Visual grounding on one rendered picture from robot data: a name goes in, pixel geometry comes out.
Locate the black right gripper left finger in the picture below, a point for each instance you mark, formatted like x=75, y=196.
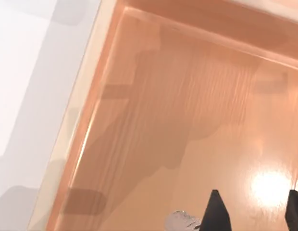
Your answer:
x=216, y=214

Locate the clear silver bottle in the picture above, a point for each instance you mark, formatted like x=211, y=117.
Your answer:
x=181, y=220

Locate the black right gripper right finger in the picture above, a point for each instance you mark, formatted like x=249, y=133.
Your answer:
x=295, y=211

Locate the shallow salmon-coloured box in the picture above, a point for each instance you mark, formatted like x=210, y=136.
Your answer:
x=177, y=101

